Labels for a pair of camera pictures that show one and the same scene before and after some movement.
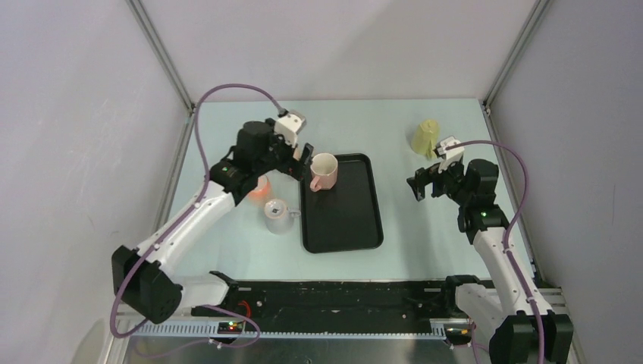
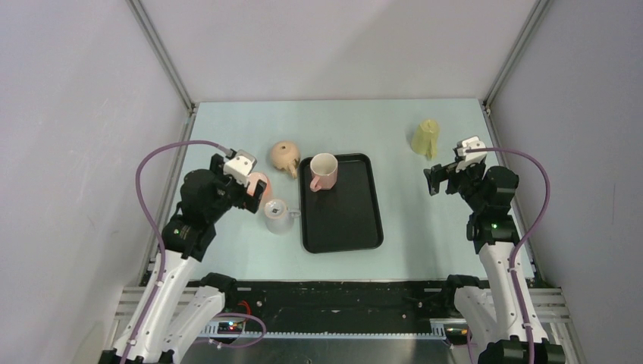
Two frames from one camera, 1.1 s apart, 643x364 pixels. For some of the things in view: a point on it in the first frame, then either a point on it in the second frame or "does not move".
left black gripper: (292, 167) → (217, 165)
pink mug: (324, 171) does not move
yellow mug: (425, 139) does not move
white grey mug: (279, 217) does not move
